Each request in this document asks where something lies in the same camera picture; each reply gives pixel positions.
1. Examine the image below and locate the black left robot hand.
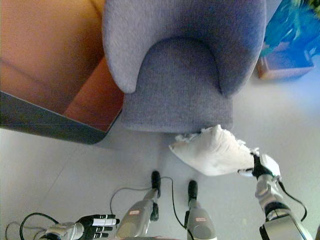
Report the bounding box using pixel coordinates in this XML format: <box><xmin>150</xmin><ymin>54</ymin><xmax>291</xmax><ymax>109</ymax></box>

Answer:
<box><xmin>74</xmin><ymin>213</ymin><xmax>121</xmax><ymax>240</ymax></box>

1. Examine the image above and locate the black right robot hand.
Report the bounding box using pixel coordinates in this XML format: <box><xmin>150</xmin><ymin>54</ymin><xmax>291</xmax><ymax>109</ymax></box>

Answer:
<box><xmin>237</xmin><ymin>153</ymin><xmax>281</xmax><ymax>179</ymax></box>

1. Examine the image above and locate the white cloth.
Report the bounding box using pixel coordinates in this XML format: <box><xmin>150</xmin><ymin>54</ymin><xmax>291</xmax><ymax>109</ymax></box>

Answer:
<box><xmin>168</xmin><ymin>124</ymin><xmax>260</xmax><ymax>177</ymax></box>

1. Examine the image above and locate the grey-blue fabric armchair sofa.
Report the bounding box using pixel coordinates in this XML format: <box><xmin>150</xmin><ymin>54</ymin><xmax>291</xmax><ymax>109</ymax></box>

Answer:
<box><xmin>101</xmin><ymin>0</ymin><xmax>266</xmax><ymax>134</ymax></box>

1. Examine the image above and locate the silver left robot leg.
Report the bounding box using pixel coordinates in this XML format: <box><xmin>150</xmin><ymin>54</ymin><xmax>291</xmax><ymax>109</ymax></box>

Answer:
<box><xmin>115</xmin><ymin>170</ymin><xmax>162</xmax><ymax>239</ymax></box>

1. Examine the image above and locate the silver robot leg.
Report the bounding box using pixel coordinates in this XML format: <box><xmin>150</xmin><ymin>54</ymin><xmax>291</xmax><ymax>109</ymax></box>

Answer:
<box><xmin>115</xmin><ymin>170</ymin><xmax>162</xmax><ymax>239</ymax></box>
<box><xmin>184</xmin><ymin>180</ymin><xmax>217</xmax><ymax>240</ymax></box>

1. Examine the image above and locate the silver right robot leg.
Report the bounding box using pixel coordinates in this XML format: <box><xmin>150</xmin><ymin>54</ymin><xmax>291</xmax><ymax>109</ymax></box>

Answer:
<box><xmin>184</xmin><ymin>180</ymin><xmax>217</xmax><ymax>240</ymax></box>

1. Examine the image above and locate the orange wooden table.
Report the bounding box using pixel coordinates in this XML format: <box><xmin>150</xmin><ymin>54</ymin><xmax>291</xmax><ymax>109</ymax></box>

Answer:
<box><xmin>0</xmin><ymin>0</ymin><xmax>126</xmax><ymax>147</ymax></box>

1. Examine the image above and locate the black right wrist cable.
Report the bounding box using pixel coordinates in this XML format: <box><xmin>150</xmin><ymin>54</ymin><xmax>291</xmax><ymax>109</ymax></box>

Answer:
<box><xmin>277</xmin><ymin>180</ymin><xmax>308</xmax><ymax>223</ymax></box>

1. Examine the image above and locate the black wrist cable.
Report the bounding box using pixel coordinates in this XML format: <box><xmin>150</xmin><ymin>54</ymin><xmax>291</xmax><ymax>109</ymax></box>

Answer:
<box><xmin>277</xmin><ymin>180</ymin><xmax>308</xmax><ymax>223</ymax></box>
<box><xmin>4</xmin><ymin>212</ymin><xmax>61</xmax><ymax>240</ymax></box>

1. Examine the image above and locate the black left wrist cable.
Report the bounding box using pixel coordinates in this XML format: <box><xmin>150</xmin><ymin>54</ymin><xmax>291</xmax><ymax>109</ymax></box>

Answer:
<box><xmin>4</xmin><ymin>212</ymin><xmax>61</xmax><ymax>240</ymax></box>

